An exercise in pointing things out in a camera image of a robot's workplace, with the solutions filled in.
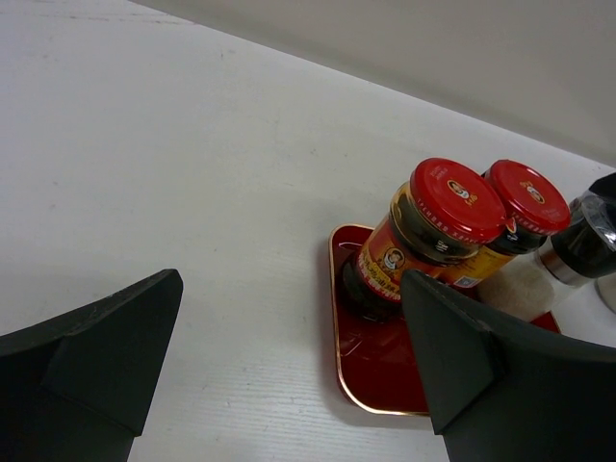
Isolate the red lacquer tray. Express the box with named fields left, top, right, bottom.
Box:
left=328, top=223, right=563, bottom=418

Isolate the pink spice jar grey lid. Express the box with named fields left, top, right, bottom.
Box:
left=477, top=191, right=615, bottom=321

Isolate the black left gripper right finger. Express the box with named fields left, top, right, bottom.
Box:
left=400, top=270, right=615, bottom=461

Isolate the red lid chili sauce jar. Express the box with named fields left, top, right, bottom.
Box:
left=341, top=158, right=506, bottom=321

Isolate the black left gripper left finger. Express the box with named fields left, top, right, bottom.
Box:
left=1, top=269, right=183, bottom=461

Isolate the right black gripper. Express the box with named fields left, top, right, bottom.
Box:
left=589, top=173, right=615, bottom=212

